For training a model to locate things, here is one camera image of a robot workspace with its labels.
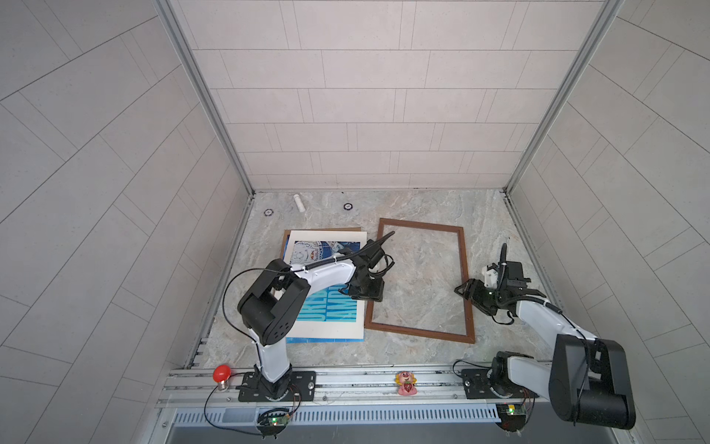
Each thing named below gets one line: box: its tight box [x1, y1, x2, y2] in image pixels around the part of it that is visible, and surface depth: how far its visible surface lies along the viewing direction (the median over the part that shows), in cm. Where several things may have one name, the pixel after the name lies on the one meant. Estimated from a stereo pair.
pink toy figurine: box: [394, 370, 418, 396], surface depth 72 cm
